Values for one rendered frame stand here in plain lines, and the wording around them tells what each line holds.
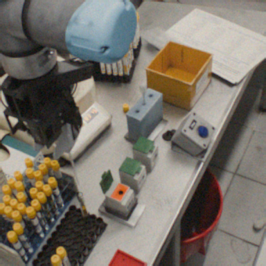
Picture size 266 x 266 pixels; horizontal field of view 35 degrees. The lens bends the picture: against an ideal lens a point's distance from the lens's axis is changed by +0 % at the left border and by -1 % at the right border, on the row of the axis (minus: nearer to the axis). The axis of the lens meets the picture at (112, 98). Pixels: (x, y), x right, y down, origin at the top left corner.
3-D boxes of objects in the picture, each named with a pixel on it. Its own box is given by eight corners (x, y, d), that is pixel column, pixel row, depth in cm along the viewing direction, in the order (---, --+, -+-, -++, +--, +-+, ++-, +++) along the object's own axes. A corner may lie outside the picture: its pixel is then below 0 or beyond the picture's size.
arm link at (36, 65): (19, 18, 60) (66, 30, 57) (27, 43, 63) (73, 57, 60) (-16, 50, 56) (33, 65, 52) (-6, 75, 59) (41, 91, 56)
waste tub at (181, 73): (190, 112, 112) (191, 84, 105) (146, 95, 118) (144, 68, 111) (212, 81, 119) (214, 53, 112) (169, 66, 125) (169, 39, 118)
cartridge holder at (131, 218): (134, 229, 90) (133, 220, 88) (98, 212, 94) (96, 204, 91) (146, 208, 93) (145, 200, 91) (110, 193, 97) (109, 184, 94)
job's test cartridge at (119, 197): (127, 219, 90) (124, 204, 86) (107, 210, 92) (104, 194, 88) (135, 204, 93) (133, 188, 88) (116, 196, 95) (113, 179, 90)
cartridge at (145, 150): (151, 172, 100) (150, 154, 95) (133, 165, 102) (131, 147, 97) (158, 159, 102) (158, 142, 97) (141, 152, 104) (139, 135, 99)
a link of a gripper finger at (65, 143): (50, 171, 72) (37, 136, 66) (69, 146, 76) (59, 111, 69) (66, 177, 71) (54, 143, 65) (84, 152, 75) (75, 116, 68)
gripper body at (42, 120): (12, 136, 67) (-13, 80, 58) (43, 100, 72) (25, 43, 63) (51, 152, 63) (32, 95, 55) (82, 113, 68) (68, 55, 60)
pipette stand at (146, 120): (147, 149, 105) (145, 122, 98) (124, 138, 108) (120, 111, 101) (167, 122, 110) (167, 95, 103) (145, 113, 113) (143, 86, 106)
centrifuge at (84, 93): (61, 177, 101) (51, 145, 93) (-16, 125, 116) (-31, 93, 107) (123, 115, 113) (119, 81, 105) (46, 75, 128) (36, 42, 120)
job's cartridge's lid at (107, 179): (100, 181, 85) (98, 181, 85) (105, 195, 88) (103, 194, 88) (109, 167, 87) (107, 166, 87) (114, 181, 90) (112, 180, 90)
